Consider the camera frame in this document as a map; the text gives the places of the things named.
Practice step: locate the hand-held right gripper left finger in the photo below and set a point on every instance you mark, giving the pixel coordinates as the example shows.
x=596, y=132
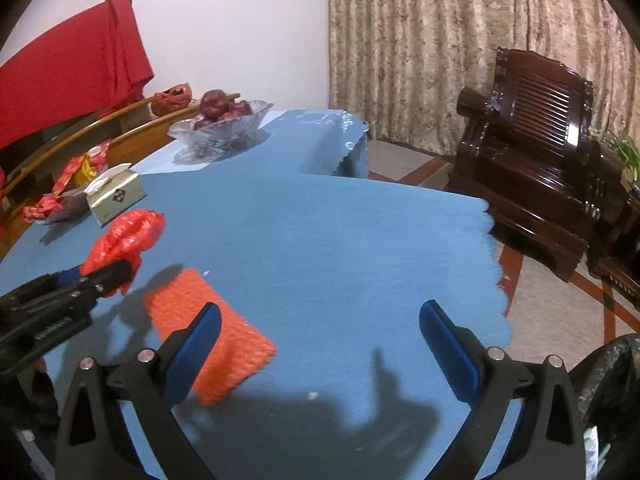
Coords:
x=197, y=345

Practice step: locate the small red apple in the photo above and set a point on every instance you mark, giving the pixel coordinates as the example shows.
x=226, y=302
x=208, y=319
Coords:
x=241, y=108
x=204, y=123

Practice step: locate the beige patterned curtain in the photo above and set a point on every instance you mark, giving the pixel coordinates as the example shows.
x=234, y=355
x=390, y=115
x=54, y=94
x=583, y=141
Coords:
x=425, y=60

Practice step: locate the cream tissue box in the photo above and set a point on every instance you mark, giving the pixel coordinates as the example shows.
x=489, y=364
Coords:
x=120, y=200

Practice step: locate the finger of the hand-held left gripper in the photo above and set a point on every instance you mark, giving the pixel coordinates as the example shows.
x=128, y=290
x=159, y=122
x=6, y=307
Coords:
x=70, y=276
x=112, y=274

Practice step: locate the red cloth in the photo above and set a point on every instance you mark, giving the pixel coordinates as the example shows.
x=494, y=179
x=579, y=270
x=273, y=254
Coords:
x=75, y=60

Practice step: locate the green potted plant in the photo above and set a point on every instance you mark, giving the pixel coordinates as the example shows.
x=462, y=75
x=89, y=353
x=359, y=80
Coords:
x=625, y=152

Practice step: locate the dark wooden side table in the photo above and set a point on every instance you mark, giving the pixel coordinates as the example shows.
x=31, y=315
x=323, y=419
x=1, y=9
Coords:
x=615, y=240

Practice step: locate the wooden bench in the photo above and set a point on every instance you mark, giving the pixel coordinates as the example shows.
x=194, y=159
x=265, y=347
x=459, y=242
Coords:
x=145, y=142

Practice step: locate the orange foam net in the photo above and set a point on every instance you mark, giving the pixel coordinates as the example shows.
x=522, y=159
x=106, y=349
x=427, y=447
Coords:
x=225, y=330

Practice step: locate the black trash bag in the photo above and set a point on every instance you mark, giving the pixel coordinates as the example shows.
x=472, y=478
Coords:
x=615, y=385

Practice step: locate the dark wooden armchair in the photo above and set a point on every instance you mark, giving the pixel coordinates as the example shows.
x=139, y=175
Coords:
x=530, y=175

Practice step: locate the dark purple wrapper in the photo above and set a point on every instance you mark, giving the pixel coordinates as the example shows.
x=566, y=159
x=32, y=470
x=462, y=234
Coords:
x=70, y=211

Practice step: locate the red plastic bag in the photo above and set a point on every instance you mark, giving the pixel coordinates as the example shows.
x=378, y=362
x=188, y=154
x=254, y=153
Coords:
x=125, y=240

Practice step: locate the blue tablecloth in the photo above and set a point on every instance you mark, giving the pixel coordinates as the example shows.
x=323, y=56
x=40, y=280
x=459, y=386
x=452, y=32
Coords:
x=325, y=260

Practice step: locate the large red apple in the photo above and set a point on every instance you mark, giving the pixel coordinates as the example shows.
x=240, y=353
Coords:
x=215, y=102

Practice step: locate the red and yellow packet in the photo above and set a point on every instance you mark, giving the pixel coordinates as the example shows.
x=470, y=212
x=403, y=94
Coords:
x=70, y=175

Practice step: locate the glass fruit bowl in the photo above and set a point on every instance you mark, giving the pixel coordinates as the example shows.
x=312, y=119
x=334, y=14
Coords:
x=235, y=130

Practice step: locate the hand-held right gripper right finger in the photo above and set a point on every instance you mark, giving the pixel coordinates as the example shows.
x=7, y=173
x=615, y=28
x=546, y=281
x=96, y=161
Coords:
x=445, y=345

